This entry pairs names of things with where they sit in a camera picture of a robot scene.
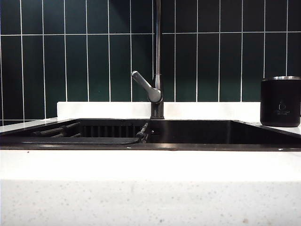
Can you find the black sink drain rack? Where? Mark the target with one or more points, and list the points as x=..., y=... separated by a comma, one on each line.
x=77, y=140

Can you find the dark metal faucet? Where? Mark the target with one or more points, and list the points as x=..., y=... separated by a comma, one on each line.
x=158, y=47

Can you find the black mug with steel rim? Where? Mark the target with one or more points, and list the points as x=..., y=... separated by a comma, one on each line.
x=279, y=101

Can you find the black kitchen sink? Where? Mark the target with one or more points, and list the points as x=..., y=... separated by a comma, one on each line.
x=200, y=134

